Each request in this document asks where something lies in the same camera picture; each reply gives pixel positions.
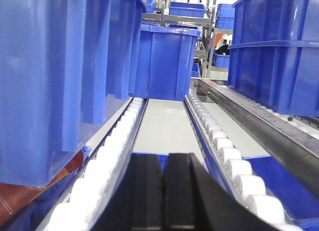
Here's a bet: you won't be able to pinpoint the right white roller track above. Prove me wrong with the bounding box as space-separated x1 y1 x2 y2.
183 89 319 231

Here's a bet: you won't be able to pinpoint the blue bin on rollers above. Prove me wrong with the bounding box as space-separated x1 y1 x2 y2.
130 24 200 101

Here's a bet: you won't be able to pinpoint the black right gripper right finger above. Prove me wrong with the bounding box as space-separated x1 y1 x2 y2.
163 153 275 231

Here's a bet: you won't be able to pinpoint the stacked blue bins far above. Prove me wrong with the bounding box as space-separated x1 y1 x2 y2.
215 3 235 30

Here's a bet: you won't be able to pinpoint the large blue plastic bin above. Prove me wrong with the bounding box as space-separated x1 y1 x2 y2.
0 0 146 186

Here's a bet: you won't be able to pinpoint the steel conveyor rail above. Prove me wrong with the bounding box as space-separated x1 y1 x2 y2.
191 78 319 197

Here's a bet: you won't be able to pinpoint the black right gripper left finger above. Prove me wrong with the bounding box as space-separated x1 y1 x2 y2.
92 153 163 231

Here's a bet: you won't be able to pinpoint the left white roller track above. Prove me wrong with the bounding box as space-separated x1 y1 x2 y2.
37 98 148 231

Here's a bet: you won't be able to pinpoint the blue bin below rollers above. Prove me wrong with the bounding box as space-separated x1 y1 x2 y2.
245 155 319 230

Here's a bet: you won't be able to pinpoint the blue bin right track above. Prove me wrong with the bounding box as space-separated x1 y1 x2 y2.
228 0 319 116

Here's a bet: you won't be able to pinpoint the white roller track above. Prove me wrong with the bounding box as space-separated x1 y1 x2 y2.
183 89 319 231
37 98 148 231

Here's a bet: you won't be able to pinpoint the red cardboard box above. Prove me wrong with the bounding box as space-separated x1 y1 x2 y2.
0 150 84 225

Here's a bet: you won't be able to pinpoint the blue bin on far shelf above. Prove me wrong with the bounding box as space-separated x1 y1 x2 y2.
169 1 206 17

